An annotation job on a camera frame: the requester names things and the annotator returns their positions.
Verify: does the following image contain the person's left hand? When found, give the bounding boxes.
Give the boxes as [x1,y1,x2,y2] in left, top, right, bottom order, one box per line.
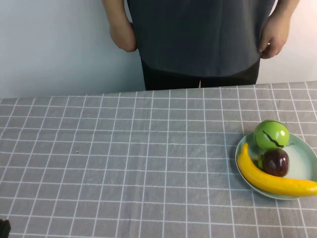
[257,23,290,60]

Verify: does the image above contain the person's right hand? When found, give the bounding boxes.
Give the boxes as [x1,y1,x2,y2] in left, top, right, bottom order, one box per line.
[108,23,138,53]

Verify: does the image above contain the yellow toy banana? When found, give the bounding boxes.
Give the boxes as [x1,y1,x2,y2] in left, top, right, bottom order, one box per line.
[237,142,317,197]

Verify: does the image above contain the person's left forearm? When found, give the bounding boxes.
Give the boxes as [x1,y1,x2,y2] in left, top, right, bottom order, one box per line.
[266,0,296,26]

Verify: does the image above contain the person's right forearm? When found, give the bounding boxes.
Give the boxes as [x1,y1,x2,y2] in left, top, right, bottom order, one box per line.
[102,0,130,28]

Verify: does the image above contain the person in grey shirt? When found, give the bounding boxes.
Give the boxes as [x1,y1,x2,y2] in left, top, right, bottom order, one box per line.
[125,0,277,78]

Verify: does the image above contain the black trousers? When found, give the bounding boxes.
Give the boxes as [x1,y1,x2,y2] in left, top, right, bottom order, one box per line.
[140,52,261,91]

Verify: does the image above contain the pale green round plate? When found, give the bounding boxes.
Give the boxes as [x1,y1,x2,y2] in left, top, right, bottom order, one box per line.
[235,132,317,200]

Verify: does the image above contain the dark red toy apple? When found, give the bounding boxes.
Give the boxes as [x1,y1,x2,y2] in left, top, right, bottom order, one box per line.
[262,148,290,178]

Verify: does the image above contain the gray checked tablecloth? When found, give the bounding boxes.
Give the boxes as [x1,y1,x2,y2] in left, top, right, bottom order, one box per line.
[0,81,317,238]

